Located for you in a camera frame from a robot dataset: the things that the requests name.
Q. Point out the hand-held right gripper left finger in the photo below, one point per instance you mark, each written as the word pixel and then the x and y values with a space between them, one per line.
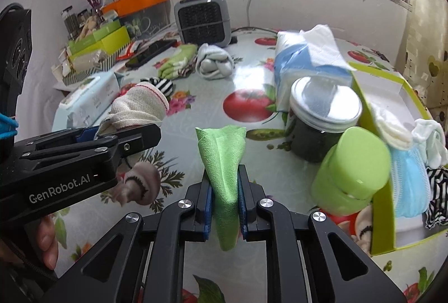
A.
pixel 208 215

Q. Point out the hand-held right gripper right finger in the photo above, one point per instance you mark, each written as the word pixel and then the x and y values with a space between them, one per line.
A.
pixel 243 215

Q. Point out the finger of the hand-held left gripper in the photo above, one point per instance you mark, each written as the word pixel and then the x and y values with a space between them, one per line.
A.
pixel 140 141
pixel 85 134

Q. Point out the cream sock red stripe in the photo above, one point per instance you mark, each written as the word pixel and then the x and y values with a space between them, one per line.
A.
pixel 140 103

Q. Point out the green microfibre cloth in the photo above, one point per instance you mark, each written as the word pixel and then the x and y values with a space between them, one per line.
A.
pixel 224 177

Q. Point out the green white sock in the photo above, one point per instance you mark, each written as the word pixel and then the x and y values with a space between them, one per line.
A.
pixel 175 61

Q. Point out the yellow-green cardboard box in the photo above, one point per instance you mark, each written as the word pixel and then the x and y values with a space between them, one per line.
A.
pixel 383 219

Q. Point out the blue face mask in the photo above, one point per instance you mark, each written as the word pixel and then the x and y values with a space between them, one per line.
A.
pixel 409 184

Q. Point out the black white striped sock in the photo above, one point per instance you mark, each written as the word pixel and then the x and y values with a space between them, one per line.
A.
pixel 437 194
pixel 164 85

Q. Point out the person's left hand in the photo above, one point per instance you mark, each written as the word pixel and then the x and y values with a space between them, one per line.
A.
pixel 47 240

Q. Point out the wet wipes pack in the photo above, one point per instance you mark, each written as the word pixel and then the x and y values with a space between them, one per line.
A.
pixel 87 96

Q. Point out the striped gift box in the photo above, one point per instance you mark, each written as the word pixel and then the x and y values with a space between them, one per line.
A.
pixel 91 61

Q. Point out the red white packet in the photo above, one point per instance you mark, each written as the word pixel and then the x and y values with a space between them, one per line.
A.
pixel 127 51

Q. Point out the light green carton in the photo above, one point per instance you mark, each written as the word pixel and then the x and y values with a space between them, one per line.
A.
pixel 91 35

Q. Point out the grey white rolled sock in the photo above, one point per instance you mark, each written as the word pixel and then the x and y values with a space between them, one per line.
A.
pixel 213 61

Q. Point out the glass jar dark lid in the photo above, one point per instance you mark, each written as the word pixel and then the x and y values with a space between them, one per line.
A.
pixel 70 22
pixel 83 17

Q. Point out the green cosmetic jar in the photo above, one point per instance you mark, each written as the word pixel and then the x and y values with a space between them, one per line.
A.
pixel 350 166

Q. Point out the clear jar with lid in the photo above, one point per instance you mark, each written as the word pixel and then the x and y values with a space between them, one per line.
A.
pixel 322 103

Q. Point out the grey space heater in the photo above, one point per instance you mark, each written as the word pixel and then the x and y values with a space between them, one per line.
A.
pixel 203 19

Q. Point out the blue tissue pack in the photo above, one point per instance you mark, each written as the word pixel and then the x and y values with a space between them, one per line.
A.
pixel 301 61

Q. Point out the heart print curtain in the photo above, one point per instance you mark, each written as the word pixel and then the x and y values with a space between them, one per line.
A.
pixel 430 54

